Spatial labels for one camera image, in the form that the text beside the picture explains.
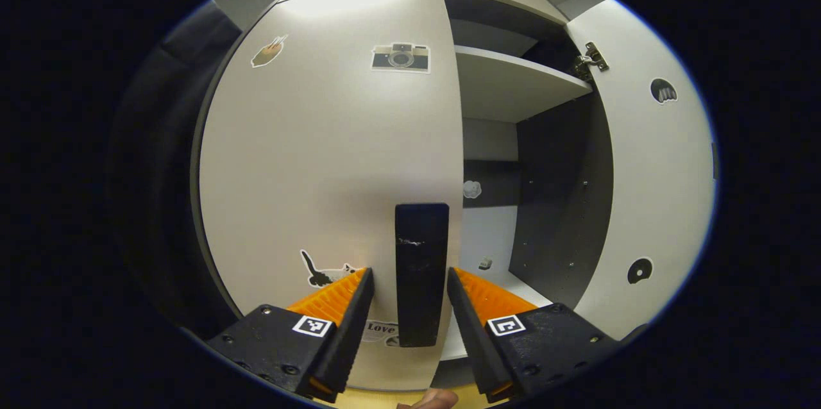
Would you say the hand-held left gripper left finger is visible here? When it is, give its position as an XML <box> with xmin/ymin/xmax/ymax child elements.
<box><xmin>205</xmin><ymin>267</ymin><xmax>376</xmax><ymax>405</ymax></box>

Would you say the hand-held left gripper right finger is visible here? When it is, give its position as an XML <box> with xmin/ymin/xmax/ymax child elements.
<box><xmin>446</xmin><ymin>267</ymin><xmax>620</xmax><ymax>405</ymax></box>

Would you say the black door handle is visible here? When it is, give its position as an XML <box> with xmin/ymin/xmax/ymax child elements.
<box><xmin>394</xmin><ymin>203</ymin><xmax>450</xmax><ymax>348</ymax></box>

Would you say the beige double-door shoe cabinet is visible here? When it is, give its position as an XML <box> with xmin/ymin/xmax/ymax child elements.
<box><xmin>192</xmin><ymin>0</ymin><xmax>616</xmax><ymax>390</ymax></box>

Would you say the beige cabinet door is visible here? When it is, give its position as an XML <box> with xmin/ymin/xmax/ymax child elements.
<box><xmin>564</xmin><ymin>0</ymin><xmax>718</xmax><ymax>340</ymax></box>
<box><xmin>199</xmin><ymin>0</ymin><xmax>466</xmax><ymax>392</ymax></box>

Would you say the white wide cabinet shelf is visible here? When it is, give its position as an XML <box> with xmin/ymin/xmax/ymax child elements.
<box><xmin>454</xmin><ymin>45</ymin><xmax>593</xmax><ymax>124</ymax></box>

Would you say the metal right door hinge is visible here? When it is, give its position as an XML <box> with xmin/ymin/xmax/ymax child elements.
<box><xmin>573</xmin><ymin>42</ymin><xmax>609</xmax><ymax>81</ymax></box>

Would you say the black backdrop cloth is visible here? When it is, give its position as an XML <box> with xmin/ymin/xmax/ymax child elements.
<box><xmin>106</xmin><ymin>0</ymin><xmax>244</xmax><ymax>339</ymax></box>

